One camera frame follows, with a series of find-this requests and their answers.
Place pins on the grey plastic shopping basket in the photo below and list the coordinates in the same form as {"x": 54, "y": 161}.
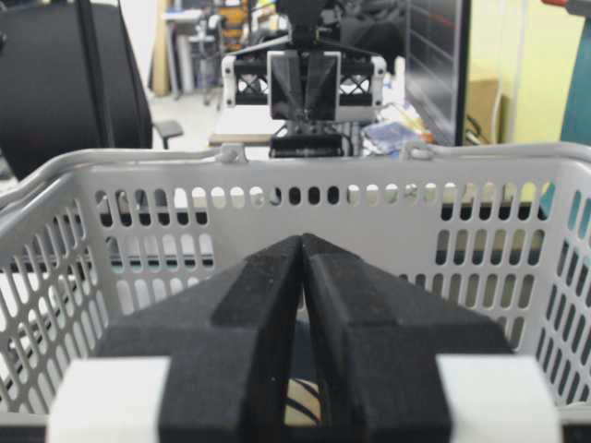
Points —
{"x": 97, "y": 234}

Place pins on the white black opposite gripper body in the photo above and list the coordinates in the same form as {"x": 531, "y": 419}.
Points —
{"x": 359, "y": 82}

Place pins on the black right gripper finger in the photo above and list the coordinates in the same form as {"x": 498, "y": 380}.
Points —
{"x": 209, "y": 364}
{"x": 403, "y": 365}

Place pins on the striped slipper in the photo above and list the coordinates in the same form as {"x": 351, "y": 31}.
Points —
{"x": 302, "y": 405}

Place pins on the blue patterned cloth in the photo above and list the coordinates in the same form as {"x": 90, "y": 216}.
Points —
{"x": 388, "y": 137}

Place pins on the right gripper black opposite finger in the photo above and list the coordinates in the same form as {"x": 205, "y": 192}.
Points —
{"x": 286, "y": 94}
{"x": 320, "y": 98}

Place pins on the black office chair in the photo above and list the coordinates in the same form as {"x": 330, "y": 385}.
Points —
{"x": 51, "y": 101}

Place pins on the black monitor screen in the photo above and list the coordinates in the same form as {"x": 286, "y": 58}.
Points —
{"x": 436, "y": 38}

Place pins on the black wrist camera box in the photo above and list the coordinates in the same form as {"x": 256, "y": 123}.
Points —
{"x": 307, "y": 146}

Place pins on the cardboard box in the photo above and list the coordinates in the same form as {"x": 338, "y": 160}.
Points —
{"x": 480, "y": 101}

